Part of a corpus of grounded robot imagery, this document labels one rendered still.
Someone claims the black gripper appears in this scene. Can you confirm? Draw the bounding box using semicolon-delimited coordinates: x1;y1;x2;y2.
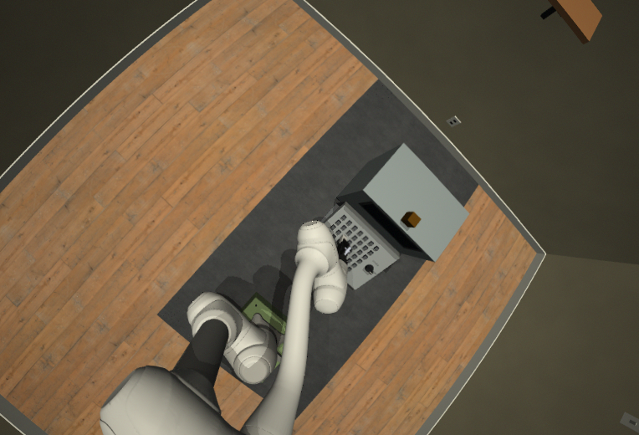
337;234;352;264

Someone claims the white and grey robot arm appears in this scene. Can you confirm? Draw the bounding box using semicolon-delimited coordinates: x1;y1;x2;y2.
100;221;348;435

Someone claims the grey control console with keypad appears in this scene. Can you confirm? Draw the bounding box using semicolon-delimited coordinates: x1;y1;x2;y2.
321;143;469;289

